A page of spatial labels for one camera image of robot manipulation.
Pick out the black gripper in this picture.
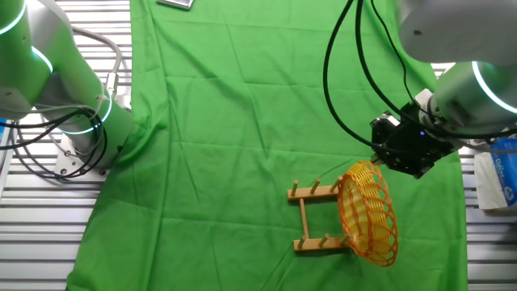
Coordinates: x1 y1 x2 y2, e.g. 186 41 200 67
370 103 456 179

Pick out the orange woven plastic dish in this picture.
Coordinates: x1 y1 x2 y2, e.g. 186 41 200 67
337 160 400 268

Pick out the wooden dish rack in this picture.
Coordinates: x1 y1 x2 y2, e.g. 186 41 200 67
287 175 353 253

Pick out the blue tissue pack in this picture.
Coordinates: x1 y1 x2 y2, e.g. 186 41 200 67
473 137 517 212

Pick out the green cloth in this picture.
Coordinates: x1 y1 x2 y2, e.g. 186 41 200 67
65 0 469 291

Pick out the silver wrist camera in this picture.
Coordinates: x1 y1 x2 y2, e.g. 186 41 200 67
375 112 401 128

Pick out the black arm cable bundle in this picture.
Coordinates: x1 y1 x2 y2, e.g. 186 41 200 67
322 0 517 157

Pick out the thick grey robot cable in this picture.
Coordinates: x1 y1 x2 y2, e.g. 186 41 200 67
71 26 124 99

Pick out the black base cable bundle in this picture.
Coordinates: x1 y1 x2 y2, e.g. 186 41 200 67
0 105 109 180

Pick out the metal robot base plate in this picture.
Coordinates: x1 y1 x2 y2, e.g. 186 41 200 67
53 132 111 178

